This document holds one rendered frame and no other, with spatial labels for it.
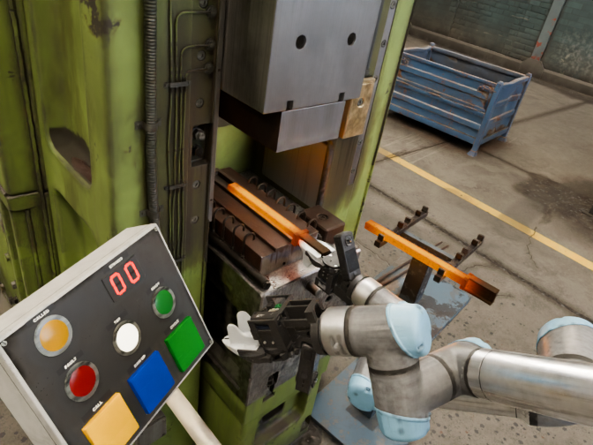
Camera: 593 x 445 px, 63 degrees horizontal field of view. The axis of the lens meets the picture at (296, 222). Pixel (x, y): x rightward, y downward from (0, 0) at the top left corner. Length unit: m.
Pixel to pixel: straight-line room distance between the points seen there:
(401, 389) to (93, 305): 0.48
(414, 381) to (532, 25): 8.65
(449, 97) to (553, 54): 4.23
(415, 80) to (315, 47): 4.16
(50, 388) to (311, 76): 0.74
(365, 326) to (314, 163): 0.87
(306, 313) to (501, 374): 0.28
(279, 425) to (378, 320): 1.24
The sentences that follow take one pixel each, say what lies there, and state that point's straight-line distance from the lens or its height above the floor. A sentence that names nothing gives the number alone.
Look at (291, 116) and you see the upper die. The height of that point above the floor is 1.35.
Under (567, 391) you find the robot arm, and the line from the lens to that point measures 0.69.
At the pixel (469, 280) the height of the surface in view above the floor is 0.93.
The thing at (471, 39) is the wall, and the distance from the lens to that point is 9.70.
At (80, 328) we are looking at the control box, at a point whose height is 1.15.
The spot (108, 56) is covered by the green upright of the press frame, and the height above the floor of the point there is 1.45.
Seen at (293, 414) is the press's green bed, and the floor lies 0.16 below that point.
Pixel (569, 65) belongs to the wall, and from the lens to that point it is 8.96.
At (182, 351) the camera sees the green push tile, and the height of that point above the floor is 1.01.
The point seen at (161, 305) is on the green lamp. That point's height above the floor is 1.09.
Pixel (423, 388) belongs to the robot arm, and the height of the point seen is 1.18.
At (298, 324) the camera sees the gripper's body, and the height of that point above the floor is 1.19.
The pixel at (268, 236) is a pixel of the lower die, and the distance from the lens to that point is 1.28.
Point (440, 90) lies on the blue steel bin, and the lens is 5.05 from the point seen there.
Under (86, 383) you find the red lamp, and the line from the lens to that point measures 0.82.
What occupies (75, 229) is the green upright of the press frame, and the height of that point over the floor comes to 0.85.
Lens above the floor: 1.72
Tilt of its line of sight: 33 degrees down
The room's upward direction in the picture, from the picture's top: 10 degrees clockwise
